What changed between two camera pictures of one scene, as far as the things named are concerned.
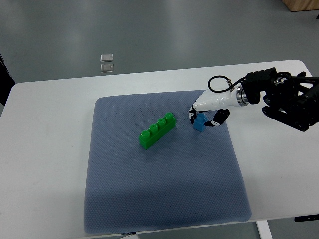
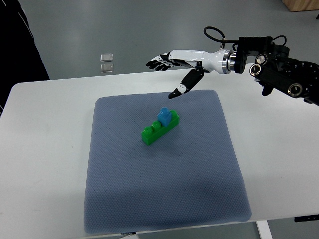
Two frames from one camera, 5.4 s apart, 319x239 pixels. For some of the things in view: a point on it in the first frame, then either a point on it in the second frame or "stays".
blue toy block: (198, 123) to (164, 116)
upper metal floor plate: (105, 58) stays
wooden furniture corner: (298, 5) stays
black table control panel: (306, 218) stays
